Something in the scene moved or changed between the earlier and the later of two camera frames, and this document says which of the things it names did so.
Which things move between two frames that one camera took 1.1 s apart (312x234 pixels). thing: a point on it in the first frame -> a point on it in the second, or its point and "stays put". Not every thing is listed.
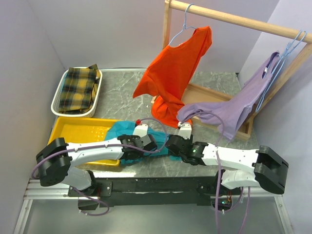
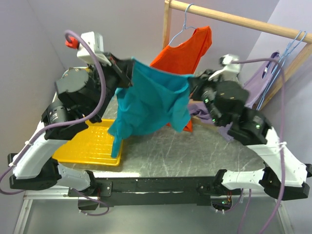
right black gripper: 190,141 -> 197,83
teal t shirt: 126,128 -> 156,99
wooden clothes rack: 296,61 stays put
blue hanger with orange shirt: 185,24 stays put
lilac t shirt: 224,115 stays put
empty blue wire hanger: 284,58 stays put
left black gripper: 134,137 -> 122,68
